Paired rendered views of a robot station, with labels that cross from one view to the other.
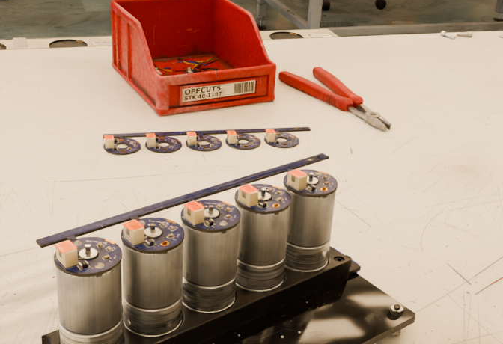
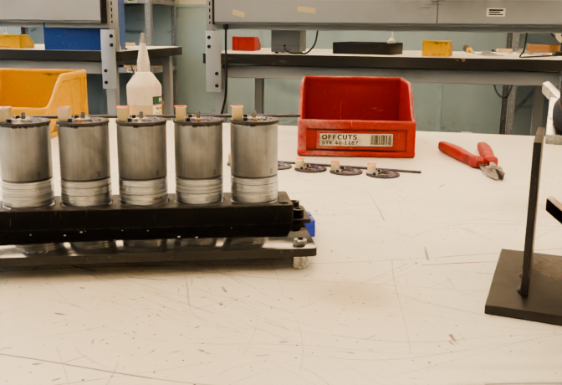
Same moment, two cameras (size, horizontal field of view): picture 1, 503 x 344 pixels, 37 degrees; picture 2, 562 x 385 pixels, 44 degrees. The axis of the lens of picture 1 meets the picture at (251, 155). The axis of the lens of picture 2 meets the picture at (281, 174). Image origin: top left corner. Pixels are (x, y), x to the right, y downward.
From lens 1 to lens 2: 0.25 m
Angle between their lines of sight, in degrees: 33
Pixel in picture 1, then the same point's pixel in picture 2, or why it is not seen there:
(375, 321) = (271, 243)
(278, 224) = (197, 138)
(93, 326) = (11, 174)
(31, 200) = not seen: hidden behind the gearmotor
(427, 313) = (350, 264)
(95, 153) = not seen: hidden behind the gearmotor
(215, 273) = (131, 166)
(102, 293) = (17, 145)
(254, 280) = (181, 193)
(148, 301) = (66, 171)
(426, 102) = not seen: outside the picture
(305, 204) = (237, 132)
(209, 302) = (128, 195)
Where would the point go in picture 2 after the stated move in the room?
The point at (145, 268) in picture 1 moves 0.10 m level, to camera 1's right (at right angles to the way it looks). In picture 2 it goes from (63, 141) to (232, 164)
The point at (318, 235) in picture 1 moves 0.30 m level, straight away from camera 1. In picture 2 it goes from (250, 166) to (488, 111)
